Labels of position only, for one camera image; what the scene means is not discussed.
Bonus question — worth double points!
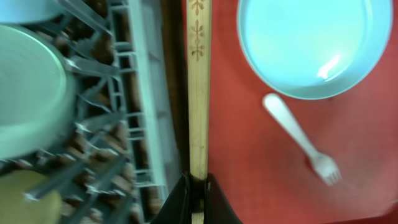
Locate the large light blue plate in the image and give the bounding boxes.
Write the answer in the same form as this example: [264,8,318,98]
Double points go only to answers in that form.
[237,0,394,100]

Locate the wooden chopstick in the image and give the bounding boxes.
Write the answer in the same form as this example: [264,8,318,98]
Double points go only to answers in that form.
[186,0,212,224]

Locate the yellow cup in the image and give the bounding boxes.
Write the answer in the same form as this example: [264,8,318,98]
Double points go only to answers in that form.
[1,170,62,224]

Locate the small light blue bowl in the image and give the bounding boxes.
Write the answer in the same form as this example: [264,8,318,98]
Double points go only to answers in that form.
[1,0,65,24]

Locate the white plastic fork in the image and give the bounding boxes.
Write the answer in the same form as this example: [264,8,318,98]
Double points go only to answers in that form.
[262,93,341,185]

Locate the green bowl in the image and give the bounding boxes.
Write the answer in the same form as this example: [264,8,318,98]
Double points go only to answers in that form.
[1,24,76,159]

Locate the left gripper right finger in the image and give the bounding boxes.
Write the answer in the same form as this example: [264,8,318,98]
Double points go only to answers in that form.
[204,174,243,224]

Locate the red plastic tray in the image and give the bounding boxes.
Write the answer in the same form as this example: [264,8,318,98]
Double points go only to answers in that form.
[208,1,397,223]

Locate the grey dishwasher rack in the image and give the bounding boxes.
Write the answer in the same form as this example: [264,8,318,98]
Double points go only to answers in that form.
[1,1,180,223]

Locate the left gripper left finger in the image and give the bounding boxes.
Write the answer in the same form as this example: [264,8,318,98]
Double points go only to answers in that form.
[151,174,192,224]

